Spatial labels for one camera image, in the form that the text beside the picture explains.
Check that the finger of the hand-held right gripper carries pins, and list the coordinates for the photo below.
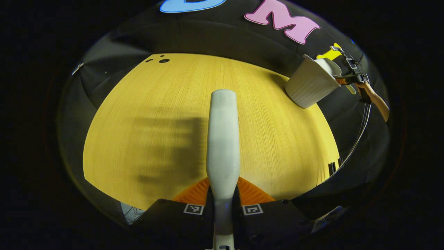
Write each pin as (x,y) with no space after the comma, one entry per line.
(341,81)

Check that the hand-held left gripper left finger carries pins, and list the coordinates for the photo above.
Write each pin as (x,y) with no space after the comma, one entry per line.
(173,218)

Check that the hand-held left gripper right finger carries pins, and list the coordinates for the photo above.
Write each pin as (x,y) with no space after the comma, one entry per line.
(270,222)

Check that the white dustpan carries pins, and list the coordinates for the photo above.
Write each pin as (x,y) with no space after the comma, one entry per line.
(329,66)

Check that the white ribbed garbage bin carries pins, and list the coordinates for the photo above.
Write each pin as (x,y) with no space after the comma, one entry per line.
(307,86)

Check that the small white broom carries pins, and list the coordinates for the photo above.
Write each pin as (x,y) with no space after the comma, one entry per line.
(223,146)

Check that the wooden desktop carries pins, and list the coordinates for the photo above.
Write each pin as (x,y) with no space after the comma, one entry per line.
(156,104)

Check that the black backdrop cloth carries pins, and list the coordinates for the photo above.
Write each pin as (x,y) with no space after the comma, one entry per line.
(222,38)

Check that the silver cloth clip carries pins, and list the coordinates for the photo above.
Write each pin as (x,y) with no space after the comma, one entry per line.
(77,68)

